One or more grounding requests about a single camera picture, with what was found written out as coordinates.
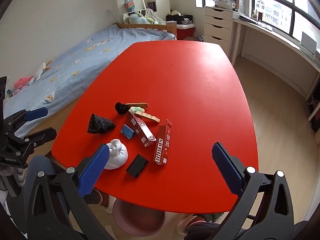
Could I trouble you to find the wooden bed with blue sheet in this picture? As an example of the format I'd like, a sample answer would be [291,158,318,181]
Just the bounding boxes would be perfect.
[4,21,178,140]

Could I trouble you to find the black framed window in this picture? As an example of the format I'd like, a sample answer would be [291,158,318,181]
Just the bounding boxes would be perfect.
[194,0,320,45]

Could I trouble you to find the papers on desk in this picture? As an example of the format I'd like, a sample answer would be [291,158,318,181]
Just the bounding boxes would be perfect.
[240,14,273,30]

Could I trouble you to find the dark red patterned box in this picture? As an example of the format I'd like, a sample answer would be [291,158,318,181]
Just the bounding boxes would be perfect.
[125,111,157,147]

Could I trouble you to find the white metal tube frame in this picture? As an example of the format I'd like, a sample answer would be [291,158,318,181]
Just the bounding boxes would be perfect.
[135,0,165,20]

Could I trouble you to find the light wooden clothespin half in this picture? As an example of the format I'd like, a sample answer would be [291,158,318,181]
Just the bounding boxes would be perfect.
[135,111,160,123]

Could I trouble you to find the white cables and power strip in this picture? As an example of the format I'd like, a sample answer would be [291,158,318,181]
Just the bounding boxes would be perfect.
[306,90,320,108]

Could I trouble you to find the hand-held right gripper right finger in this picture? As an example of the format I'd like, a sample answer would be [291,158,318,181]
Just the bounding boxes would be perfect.
[210,142,295,240]

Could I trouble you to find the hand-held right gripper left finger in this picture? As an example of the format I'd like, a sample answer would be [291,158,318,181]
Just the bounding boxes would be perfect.
[24,144,113,240]

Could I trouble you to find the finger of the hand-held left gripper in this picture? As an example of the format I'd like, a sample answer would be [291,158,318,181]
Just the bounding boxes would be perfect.
[2,107,48,136]
[5,128,57,161]

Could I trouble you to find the black storage box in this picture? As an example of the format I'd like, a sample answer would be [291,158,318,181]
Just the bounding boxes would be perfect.
[166,14,193,25]

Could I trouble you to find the blue plastic phone stand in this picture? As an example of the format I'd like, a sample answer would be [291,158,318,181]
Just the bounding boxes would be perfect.
[121,124,137,140]

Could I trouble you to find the white curved desk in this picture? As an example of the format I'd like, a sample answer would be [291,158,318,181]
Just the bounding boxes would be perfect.
[232,15,320,100]

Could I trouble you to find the dark red box white lettering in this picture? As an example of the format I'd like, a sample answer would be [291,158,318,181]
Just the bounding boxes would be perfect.
[153,119,172,167]

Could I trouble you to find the small black plastic block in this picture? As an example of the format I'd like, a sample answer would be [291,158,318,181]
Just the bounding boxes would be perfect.
[126,154,149,179]

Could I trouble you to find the white goose plush toy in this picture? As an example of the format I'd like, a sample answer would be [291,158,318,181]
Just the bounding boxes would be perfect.
[29,61,53,83]

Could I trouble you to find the white drawer cabinet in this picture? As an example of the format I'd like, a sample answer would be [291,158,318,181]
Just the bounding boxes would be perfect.
[204,6,234,55]

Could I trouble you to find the pink red slipper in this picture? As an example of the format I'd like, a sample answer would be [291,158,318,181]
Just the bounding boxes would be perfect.
[176,214,208,235]

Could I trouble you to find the white cloth pouch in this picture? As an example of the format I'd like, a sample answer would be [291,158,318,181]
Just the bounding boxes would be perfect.
[103,139,128,170]

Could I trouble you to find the person's dark grey trousers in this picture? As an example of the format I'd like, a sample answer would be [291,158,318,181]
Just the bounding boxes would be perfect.
[29,154,225,240]

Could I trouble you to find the green blue plush toy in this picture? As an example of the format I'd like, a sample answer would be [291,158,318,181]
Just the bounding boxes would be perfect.
[124,11,160,25]

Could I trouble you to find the pink plush toy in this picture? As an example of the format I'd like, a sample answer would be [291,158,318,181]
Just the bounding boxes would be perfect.
[12,76,34,95]

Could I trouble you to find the black hair scrunchie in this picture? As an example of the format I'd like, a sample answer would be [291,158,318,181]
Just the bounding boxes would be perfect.
[115,102,128,115]

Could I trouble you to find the red cooler box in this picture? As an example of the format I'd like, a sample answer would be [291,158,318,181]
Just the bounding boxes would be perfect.
[176,22,195,40]

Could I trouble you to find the black pyramid pouch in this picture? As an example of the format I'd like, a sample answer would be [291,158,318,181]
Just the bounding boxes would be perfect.
[87,113,117,134]

